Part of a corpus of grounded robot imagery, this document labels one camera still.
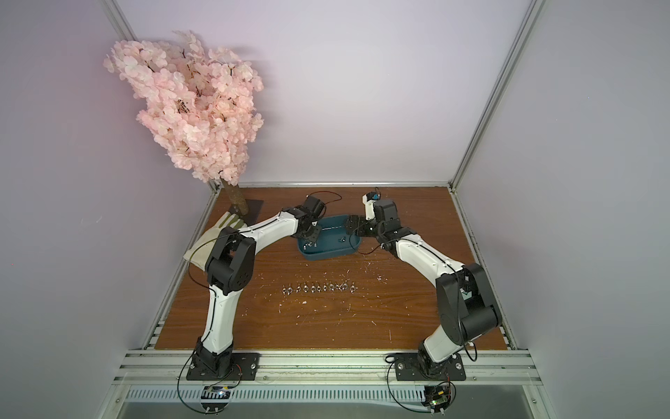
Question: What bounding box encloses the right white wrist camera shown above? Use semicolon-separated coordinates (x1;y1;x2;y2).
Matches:
362;191;380;220

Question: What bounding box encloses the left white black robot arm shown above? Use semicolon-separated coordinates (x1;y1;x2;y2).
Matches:
193;196;326;377

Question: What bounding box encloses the aluminium front rail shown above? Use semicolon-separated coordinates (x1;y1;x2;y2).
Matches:
113;350;542;386

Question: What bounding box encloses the teal plastic storage box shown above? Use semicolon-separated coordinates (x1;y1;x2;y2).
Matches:
298;215;361;261

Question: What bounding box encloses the small circuit board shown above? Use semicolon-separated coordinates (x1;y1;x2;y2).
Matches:
200;386;232;415
422;382;455;415

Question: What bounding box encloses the pink artificial blossom tree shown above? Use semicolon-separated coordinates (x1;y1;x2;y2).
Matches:
104;31;263;215

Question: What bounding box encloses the right small circuit board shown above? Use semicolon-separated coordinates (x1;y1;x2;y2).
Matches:
422;382;455;415

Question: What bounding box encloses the left small circuit board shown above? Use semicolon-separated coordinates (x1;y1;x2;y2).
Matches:
200;386;232;415

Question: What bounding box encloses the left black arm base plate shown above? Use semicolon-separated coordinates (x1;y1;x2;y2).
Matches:
186;351;261;382

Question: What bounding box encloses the white green work glove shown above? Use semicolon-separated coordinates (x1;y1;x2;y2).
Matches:
183;211;247;271

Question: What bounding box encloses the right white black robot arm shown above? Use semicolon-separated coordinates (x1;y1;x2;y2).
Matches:
347;192;503;368

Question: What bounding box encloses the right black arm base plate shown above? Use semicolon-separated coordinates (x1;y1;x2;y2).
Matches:
386;352;467;382

